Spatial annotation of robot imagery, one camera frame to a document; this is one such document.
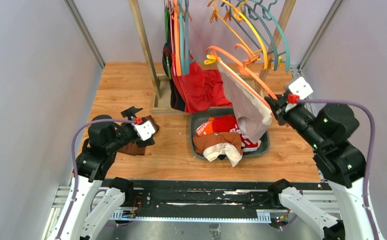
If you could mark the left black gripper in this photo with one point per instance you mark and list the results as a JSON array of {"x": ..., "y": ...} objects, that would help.
[{"x": 135, "y": 133}]

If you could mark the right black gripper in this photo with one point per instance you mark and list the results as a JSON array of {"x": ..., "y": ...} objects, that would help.
[{"x": 280, "y": 110}]

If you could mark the pale pink underwear cream waistband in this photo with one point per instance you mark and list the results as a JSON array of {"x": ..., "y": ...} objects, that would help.
[{"x": 252, "y": 115}]

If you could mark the orange plastic hanger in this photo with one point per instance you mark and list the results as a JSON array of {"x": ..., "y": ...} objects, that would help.
[
  {"x": 243, "y": 66},
  {"x": 176, "y": 32}
]

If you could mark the teal plastic clip hanger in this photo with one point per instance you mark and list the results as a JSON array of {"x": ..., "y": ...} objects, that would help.
[{"x": 272, "y": 30}]

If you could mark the blue-grey plastic clip hanger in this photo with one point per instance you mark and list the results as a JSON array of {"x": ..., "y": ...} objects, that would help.
[{"x": 264, "y": 23}]

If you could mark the brown underwear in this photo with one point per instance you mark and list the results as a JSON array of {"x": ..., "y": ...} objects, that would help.
[{"x": 211, "y": 146}]

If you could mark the yellow plastic clip hanger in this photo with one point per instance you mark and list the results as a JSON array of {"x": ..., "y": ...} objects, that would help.
[{"x": 250, "y": 30}]

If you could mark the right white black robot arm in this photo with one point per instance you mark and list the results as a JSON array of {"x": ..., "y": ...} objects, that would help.
[{"x": 345, "y": 168}]

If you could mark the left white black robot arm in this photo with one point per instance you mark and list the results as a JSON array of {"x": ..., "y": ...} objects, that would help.
[{"x": 79, "y": 218}]

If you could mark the orange underwear in basin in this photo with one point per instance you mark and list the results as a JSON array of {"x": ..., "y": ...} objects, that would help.
[{"x": 205, "y": 128}]

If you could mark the teal plastic hanger pair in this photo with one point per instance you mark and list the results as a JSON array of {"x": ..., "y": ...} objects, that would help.
[{"x": 184, "y": 19}]

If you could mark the brown cloth on table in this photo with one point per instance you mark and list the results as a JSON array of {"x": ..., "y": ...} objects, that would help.
[{"x": 132, "y": 148}]

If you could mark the wooden clothes rack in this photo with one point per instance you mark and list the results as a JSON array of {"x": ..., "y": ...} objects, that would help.
[{"x": 160, "y": 98}]

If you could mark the dark navy garment hanging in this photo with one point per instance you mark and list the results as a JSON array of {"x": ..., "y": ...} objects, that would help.
[{"x": 176, "y": 100}]

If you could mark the large red garment hanging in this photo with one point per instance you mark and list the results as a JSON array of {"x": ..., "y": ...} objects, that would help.
[{"x": 201, "y": 89}]

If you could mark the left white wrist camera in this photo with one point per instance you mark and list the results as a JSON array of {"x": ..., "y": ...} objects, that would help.
[{"x": 145, "y": 129}]

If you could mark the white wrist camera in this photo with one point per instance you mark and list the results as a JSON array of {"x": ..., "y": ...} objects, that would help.
[
  {"x": 297, "y": 89},
  {"x": 145, "y": 129}
]

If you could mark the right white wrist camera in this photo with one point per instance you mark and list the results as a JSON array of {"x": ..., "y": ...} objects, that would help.
[{"x": 297, "y": 89}]

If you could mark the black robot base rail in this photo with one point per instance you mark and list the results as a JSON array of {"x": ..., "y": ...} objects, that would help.
[{"x": 201, "y": 202}]

